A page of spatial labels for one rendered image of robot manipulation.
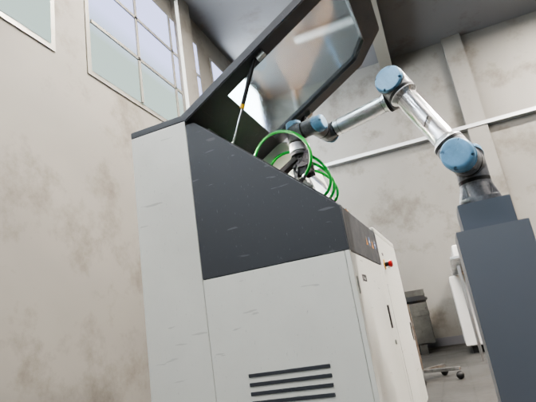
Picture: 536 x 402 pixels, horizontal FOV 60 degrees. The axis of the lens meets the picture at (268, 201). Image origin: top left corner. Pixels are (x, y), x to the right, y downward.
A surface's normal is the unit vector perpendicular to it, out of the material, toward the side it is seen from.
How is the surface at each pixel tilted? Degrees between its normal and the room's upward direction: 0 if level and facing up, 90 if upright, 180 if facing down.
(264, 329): 90
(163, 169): 90
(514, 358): 90
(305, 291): 90
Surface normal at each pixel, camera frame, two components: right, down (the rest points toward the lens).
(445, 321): -0.36, -0.21
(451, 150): -0.52, -0.04
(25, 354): 0.92, -0.24
